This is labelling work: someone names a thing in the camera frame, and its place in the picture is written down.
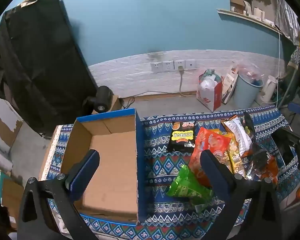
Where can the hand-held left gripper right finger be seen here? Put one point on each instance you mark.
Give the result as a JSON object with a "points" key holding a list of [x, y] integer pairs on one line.
{"points": [[211, 166]]}

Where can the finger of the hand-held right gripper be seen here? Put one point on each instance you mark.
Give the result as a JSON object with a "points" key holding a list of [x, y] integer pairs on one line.
{"points": [[290, 136]]}

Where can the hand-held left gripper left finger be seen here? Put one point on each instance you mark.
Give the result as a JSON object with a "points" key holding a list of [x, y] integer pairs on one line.
{"points": [[86, 170]]}

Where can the orange-red snack packet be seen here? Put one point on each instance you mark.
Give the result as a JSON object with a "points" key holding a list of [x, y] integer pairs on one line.
{"points": [[210, 142]]}

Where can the blue cardboard box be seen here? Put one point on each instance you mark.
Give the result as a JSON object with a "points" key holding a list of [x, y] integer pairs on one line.
{"points": [[110, 160]]}

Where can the green snack packet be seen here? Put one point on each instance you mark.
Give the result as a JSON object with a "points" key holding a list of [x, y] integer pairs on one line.
{"points": [[185, 187]]}

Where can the dark orange snack packet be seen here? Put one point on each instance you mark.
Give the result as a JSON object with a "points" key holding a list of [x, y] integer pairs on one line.
{"points": [[263, 163]]}

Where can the black snack packet yellow label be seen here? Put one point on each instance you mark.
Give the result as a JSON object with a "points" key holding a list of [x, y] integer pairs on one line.
{"points": [[182, 137]]}

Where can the white and orange snack packet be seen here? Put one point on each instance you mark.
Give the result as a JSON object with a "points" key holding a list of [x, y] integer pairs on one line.
{"points": [[240, 132]]}

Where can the blue patterned tablecloth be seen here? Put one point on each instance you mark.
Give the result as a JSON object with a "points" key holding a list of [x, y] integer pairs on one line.
{"points": [[160, 155]]}

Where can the white electric kettle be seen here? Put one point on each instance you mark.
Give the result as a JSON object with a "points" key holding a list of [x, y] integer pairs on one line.
{"points": [[269, 87]]}

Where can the light blue waste bin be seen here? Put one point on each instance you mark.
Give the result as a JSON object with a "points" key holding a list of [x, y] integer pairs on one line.
{"points": [[245, 92]]}

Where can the black cylindrical device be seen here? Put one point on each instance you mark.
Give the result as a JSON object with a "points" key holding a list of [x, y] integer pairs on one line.
{"points": [[102, 99]]}

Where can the small brown cardboard box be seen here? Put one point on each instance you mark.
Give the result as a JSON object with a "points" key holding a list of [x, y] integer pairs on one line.
{"points": [[116, 103]]}

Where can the red and white paper bag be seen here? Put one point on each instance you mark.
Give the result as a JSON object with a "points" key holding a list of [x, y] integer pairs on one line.
{"points": [[210, 92]]}

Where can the clear plastic bin liner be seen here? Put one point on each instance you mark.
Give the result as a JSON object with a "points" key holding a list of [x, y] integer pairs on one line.
{"points": [[248, 70]]}

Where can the white paper carton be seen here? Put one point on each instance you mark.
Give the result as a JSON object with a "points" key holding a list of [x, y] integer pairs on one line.
{"points": [[228, 85]]}

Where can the black cloth-covered object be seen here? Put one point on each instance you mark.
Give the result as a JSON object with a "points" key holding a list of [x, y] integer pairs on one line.
{"points": [[35, 62]]}

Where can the white wall socket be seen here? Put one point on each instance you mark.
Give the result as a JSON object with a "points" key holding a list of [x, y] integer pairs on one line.
{"points": [[156, 66], [177, 63], [190, 64], [168, 65]]}

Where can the white wall shelf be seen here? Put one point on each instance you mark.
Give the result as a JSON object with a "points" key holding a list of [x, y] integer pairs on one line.
{"points": [[247, 18]]}

